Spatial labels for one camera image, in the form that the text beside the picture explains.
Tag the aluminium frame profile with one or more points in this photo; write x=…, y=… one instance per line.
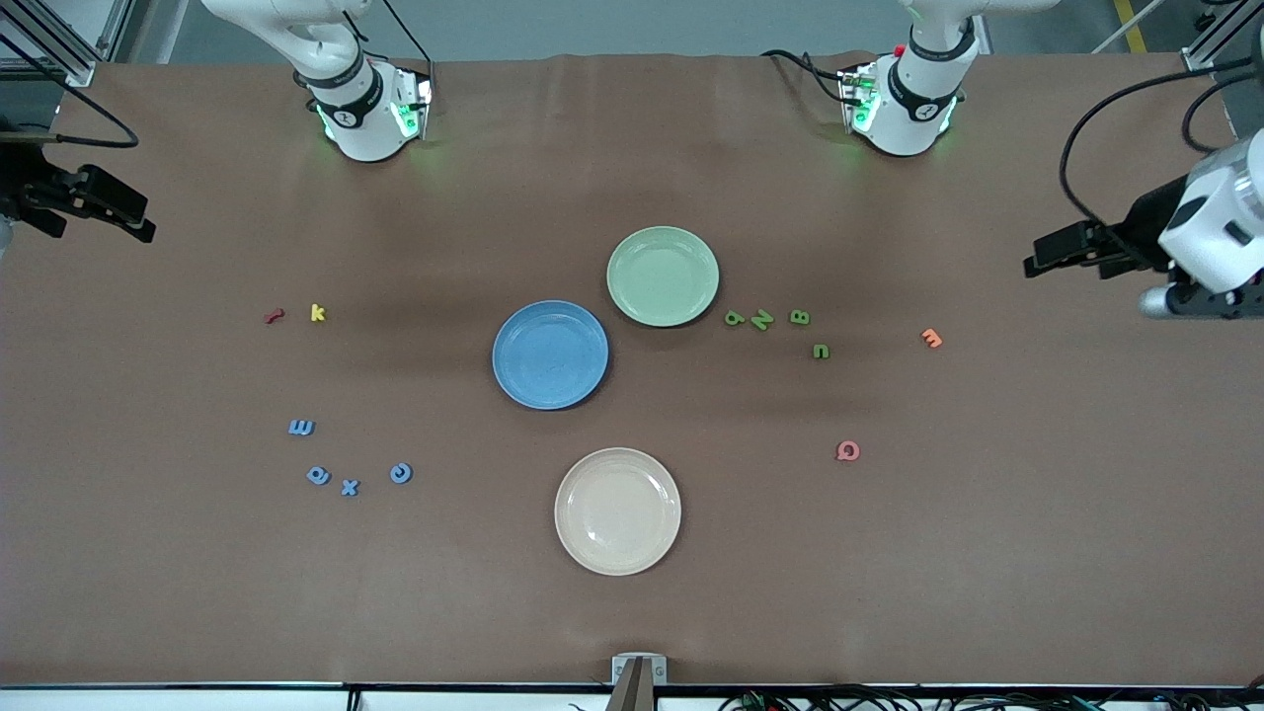
x=1200, y=59
x=79, y=71

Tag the orange letter m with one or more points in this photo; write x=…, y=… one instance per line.
x=931, y=339

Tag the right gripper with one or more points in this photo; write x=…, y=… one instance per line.
x=28, y=188

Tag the beige plate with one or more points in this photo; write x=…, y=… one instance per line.
x=617, y=512

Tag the grey metal bracket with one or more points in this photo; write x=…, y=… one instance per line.
x=620, y=671

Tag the light green plate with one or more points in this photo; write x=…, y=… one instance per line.
x=662, y=276

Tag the pink letter Q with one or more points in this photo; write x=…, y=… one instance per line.
x=847, y=443

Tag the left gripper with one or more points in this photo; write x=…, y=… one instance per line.
x=1149, y=224

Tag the blue letter c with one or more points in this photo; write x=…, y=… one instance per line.
x=401, y=466

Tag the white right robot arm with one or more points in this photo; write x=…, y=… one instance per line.
x=360, y=118

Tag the grey camera pole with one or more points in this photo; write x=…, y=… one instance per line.
x=632, y=696

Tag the brown table cover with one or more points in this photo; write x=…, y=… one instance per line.
x=197, y=592

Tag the blue plate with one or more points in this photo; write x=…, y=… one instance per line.
x=550, y=355

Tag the white table edge rail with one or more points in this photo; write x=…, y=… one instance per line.
x=197, y=699

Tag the green letter N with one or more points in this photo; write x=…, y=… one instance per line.
x=761, y=320

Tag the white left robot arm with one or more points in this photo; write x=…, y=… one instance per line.
x=904, y=109

